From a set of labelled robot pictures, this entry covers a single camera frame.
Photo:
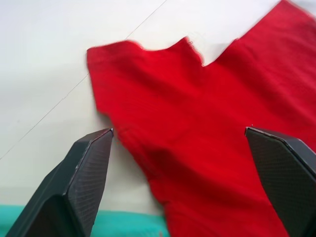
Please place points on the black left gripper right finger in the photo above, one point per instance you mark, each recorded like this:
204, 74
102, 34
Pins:
284, 172

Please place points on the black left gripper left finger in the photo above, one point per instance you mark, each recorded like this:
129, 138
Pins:
81, 182

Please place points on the red t-shirt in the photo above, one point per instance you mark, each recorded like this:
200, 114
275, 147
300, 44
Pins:
192, 128

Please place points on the teal green cloth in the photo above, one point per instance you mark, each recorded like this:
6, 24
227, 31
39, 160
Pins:
128, 225

